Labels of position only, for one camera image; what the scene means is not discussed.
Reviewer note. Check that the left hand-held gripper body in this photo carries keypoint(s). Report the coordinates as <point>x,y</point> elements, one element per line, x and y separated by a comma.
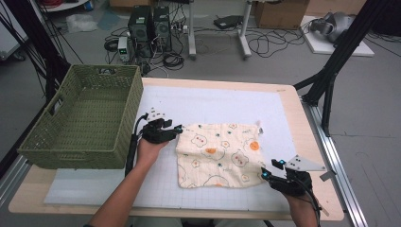
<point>156,134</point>

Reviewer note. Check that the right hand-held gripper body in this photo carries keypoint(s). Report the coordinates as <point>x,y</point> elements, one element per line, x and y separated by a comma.
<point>293,184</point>

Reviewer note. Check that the cream printed cloth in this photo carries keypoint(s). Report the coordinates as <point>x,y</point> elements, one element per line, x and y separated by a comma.
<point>220,151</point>

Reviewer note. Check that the green woven basket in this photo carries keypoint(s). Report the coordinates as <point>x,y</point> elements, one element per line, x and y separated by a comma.
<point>78,126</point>

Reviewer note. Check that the person's left hand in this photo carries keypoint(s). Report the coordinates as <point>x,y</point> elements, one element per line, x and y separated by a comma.
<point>149,151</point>

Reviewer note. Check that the person's right hand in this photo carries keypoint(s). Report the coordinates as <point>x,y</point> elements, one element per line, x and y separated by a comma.
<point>299,203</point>

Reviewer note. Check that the grey tape piece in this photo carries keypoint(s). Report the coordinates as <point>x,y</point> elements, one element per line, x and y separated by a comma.
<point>327,176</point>

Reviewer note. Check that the thin wooden stick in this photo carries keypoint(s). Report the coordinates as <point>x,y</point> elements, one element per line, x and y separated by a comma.
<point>325,212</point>

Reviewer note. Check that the white foam mat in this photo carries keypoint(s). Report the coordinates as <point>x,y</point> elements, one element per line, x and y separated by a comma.
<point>220,104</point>

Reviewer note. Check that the grey power supply unit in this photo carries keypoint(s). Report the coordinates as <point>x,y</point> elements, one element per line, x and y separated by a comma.
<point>123,48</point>

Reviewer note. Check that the white power strip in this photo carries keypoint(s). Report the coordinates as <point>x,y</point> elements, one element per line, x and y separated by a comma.
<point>179,29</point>

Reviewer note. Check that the black computer tower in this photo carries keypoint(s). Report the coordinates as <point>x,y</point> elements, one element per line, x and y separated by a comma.
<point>140,28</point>
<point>162,28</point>

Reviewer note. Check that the teal floor sheet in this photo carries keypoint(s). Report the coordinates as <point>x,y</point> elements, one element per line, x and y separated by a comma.
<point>108,20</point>

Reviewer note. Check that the black flat device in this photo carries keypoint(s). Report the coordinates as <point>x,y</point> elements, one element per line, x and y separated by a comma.
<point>228,21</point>

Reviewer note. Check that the white floor board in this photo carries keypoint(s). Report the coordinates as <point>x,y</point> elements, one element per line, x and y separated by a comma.
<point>321,47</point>

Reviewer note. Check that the clear plastic bag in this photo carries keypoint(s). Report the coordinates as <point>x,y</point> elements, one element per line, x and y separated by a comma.
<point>80,23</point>

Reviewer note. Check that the cardboard box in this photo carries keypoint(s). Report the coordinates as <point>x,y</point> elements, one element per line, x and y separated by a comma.
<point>280,14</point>
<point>334,6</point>

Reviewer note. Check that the grey headset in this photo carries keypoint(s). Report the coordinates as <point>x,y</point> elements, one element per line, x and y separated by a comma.
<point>337,25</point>

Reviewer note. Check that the white round table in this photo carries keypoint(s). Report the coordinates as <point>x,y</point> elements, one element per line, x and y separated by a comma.
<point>66,5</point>

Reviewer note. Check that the white cabinet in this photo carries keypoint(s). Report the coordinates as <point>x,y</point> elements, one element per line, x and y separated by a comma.
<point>9,41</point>

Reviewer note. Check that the aluminium rail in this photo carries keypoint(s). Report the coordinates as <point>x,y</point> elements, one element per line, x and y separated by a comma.
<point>12,179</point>
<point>340,176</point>

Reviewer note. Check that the white desk frame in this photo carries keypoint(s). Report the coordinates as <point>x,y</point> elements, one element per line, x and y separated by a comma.
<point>191,31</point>

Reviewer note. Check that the black metal frame stand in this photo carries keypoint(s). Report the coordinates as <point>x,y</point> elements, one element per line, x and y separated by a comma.
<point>346,41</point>
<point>38,38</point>

